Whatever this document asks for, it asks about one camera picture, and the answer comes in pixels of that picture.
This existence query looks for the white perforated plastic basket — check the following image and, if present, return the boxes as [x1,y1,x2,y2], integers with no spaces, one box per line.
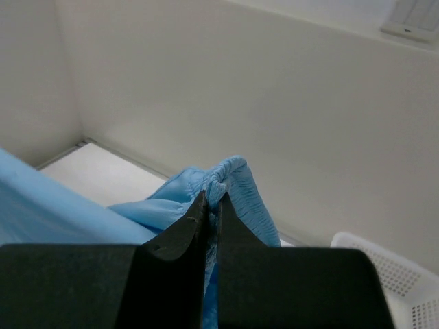
[331,232,438,328]

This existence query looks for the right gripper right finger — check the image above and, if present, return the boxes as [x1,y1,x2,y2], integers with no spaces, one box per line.
[217,195,394,328]

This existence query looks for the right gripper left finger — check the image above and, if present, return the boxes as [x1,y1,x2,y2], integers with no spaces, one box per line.
[1,193,208,328]

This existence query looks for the light blue shorts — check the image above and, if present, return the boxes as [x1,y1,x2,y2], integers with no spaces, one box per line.
[1,151,280,328]

